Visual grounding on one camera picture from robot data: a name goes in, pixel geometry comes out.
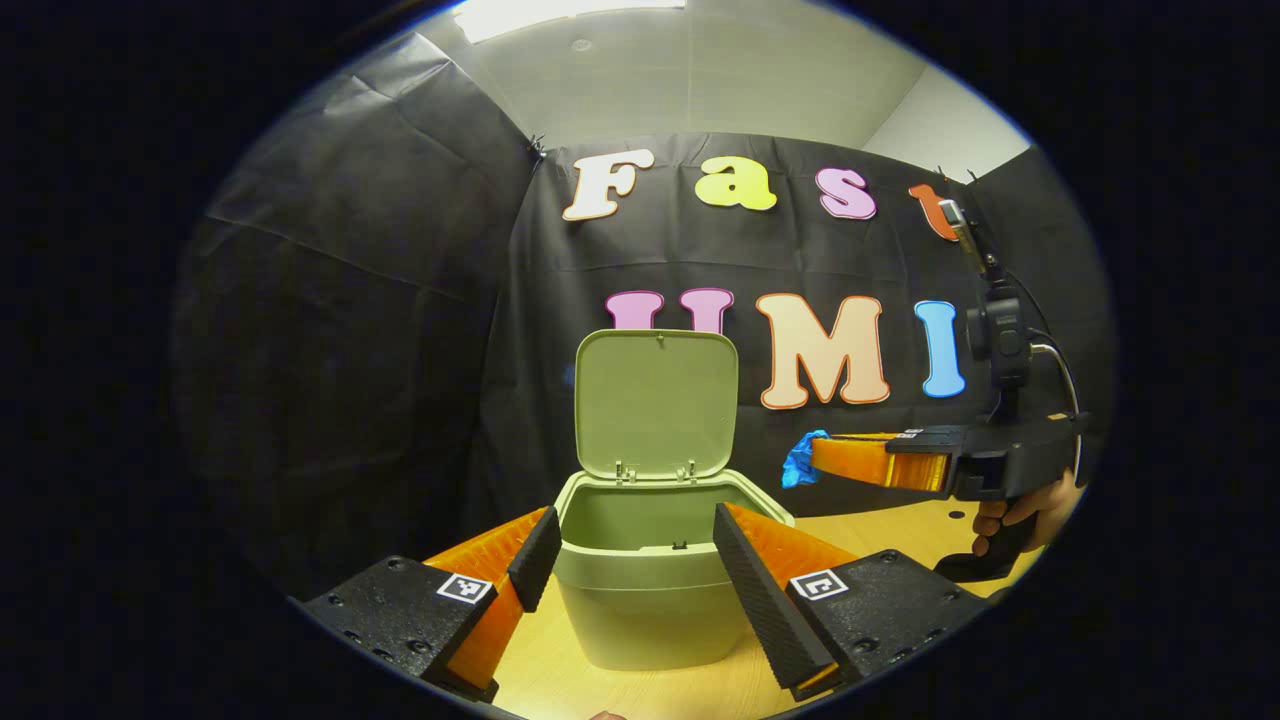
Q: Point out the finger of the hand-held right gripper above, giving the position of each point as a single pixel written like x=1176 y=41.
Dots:
x=920 y=462
x=930 y=440

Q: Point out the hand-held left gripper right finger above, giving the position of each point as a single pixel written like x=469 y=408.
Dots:
x=765 y=610

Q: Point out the ceiling light panel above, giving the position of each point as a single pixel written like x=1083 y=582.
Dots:
x=570 y=15

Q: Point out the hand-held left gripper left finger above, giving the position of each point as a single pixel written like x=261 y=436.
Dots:
x=535 y=560

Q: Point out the blue paper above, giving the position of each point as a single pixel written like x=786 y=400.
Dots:
x=800 y=462

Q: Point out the wooden desktop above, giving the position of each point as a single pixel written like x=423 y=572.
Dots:
x=620 y=690

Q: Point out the green desktop garbage bin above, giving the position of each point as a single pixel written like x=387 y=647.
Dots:
x=640 y=600

